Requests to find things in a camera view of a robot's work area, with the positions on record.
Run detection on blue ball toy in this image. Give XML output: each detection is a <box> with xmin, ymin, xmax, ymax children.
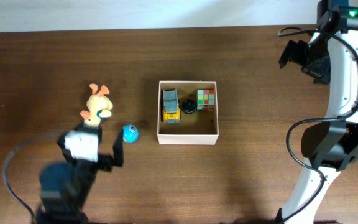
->
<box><xmin>122</xmin><ymin>124</ymin><xmax>139</xmax><ymax>144</ymax></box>

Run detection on yellow plush duck toy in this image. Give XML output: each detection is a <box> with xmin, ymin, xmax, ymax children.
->
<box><xmin>80</xmin><ymin>83</ymin><xmax>113</xmax><ymax>128</ymax></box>

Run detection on yellow grey toy truck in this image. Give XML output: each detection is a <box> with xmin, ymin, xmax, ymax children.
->
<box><xmin>162</xmin><ymin>89</ymin><xmax>181</xmax><ymax>124</ymax></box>

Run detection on pink cardboard box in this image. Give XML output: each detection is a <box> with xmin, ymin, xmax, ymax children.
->
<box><xmin>157</xmin><ymin>80</ymin><xmax>219</xmax><ymax>145</ymax></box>

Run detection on black round cap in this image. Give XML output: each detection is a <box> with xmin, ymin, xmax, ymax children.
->
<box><xmin>181</xmin><ymin>99</ymin><xmax>197</xmax><ymax>114</ymax></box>

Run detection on colourful puzzle cube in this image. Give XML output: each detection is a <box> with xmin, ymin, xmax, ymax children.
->
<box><xmin>197</xmin><ymin>89</ymin><xmax>216</xmax><ymax>112</ymax></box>

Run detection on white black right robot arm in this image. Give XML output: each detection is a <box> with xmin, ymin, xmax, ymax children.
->
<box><xmin>275</xmin><ymin>0</ymin><xmax>358</xmax><ymax>223</ymax></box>

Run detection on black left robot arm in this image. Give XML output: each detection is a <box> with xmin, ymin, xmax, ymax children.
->
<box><xmin>36</xmin><ymin>123</ymin><xmax>124</xmax><ymax>223</ymax></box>

